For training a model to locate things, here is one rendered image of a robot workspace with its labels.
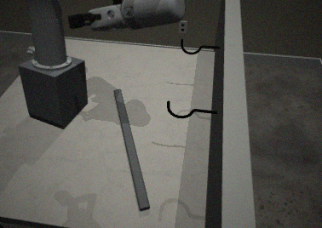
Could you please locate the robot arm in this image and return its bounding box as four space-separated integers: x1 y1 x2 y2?
26 0 185 71

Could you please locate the grey bar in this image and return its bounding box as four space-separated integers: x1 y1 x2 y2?
113 89 150 211

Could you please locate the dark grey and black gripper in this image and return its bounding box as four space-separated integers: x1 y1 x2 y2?
68 0 134 31

